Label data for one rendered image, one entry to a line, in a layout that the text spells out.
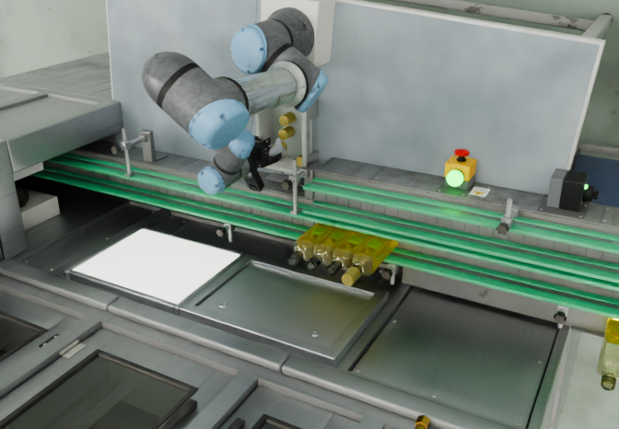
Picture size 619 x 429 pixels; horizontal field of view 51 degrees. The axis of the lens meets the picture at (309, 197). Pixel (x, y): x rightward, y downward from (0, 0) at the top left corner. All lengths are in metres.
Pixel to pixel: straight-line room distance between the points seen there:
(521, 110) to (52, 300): 1.39
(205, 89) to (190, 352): 0.70
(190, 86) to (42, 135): 1.04
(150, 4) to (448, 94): 1.04
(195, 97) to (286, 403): 0.72
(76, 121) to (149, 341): 0.90
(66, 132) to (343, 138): 0.93
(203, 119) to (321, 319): 0.69
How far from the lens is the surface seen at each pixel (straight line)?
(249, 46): 1.68
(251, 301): 1.82
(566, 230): 1.71
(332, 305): 1.79
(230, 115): 1.28
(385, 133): 1.92
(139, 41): 2.36
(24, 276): 2.11
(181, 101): 1.30
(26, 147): 2.23
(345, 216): 1.84
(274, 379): 1.58
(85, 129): 2.38
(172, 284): 1.92
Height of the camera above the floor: 2.45
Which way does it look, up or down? 53 degrees down
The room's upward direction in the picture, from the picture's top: 127 degrees counter-clockwise
